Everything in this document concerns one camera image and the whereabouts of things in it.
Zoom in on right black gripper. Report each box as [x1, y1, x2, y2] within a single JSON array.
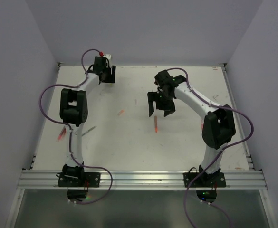
[[148, 90, 175, 116]]

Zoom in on orange highlighter pen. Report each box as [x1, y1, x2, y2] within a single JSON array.
[[154, 115, 158, 133]]

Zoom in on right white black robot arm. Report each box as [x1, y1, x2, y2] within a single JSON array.
[[147, 69, 236, 187]]

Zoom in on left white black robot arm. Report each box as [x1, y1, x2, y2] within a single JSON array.
[[59, 54, 116, 187]]

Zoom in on red pen right side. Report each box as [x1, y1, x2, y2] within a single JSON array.
[[201, 118, 204, 131]]

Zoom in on red pen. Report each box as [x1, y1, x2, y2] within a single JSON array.
[[56, 127, 67, 142], [201, 118, 204, 131]]

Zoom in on red pen left side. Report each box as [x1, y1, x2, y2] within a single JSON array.
[[56, 127, 67, 142]]

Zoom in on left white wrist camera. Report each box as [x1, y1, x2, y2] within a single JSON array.
[[104, 54, 112, 60]]

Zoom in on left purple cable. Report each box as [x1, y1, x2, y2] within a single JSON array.
[[38, 48, 113, 205]]

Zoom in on purple cable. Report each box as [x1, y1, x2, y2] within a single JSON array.
[[38, 48, 113, 205], [167, 67, 255, 228]]

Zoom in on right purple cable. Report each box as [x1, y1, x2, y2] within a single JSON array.
[[167, 67, 255, 228]]

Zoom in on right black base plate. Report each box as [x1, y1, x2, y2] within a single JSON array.
[[183, 172, 227, 188]]

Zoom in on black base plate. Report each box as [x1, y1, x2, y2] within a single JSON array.
[[56, 172, 101, 188], [183, 172, 227, 188]]

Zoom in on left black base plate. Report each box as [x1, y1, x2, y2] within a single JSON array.
[[56, 172, 101, 188]]

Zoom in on aluminium front rail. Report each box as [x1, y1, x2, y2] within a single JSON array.
[[17, 170, 267, 190]]

